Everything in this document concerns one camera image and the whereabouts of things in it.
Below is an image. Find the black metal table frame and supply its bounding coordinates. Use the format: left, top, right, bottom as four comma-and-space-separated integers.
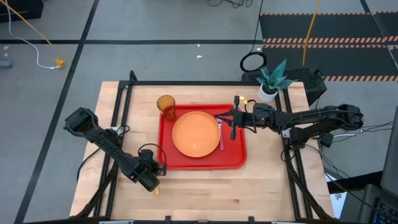
73, 70, 336, 224

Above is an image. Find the black power brick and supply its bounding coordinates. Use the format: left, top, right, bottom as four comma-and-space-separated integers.
319, 133, 335, 149

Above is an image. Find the grey monitor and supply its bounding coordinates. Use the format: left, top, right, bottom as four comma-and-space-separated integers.
381, 107, 398, 197

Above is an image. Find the amber plastic cup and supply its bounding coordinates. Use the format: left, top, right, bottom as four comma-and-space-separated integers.
156, 95, 177, 122

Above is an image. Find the red plastic tray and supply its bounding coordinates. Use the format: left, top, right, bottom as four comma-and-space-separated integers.
157, 103, 248, 170

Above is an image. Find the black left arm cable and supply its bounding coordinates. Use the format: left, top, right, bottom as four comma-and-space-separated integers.
137, 142, 168, 166

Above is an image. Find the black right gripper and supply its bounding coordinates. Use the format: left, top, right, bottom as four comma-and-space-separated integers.
213, 95, 254, 141

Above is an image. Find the black striped floor mat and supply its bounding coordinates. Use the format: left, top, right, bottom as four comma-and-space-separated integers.
259, 11, 398, 83

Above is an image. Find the white paper sheet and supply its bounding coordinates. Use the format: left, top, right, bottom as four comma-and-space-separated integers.
329, 191, 346, 218

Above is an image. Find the white cable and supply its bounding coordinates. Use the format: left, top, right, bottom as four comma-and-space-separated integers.
3, 0, 60, 70

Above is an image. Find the black cable bundle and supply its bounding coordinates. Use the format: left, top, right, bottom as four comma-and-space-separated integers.
207, 0, 254, 9

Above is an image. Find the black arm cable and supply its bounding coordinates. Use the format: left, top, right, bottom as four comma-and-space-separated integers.
244, 98, 259, 134
137, 142, 168, 166

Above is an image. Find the black box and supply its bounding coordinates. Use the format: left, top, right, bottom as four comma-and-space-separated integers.
0, 0, 44, 23

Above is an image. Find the potted plant in white pot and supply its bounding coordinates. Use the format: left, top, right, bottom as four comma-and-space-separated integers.
256, 58, 295, 103

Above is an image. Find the black looped cable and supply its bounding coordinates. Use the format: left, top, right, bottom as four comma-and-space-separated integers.
239, 0, 268, 73

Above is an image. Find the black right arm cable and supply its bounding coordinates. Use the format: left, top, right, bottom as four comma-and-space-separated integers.
244, 98, 259, 134

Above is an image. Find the orange plate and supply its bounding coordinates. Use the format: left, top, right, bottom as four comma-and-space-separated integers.
172, 111, 221, 159

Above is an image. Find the fork with red handle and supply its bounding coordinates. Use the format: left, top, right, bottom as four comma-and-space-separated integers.
216, 117, 225, 152

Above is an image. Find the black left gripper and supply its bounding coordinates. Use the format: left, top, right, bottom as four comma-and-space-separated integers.
136, 149, 168, 192

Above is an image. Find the yellow cable with plug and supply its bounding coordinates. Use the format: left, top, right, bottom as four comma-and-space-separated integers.
0, 0, 66, 69

